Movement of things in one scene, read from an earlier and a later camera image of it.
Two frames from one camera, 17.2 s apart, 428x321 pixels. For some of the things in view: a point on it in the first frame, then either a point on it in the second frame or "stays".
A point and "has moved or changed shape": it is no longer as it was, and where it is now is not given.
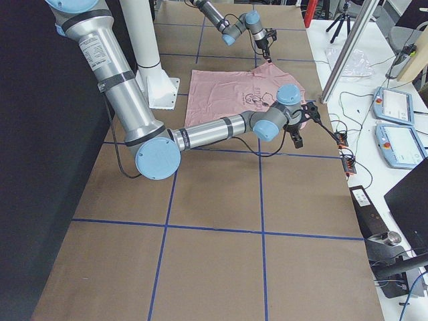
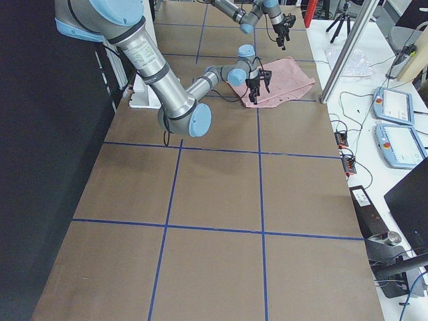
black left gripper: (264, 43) to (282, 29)
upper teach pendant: (393, 105) stays
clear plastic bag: (358, 65) stays
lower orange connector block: (349, 166) stays
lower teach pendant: (400, 146) stays
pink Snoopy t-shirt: (216, 93) has moved or changed shape
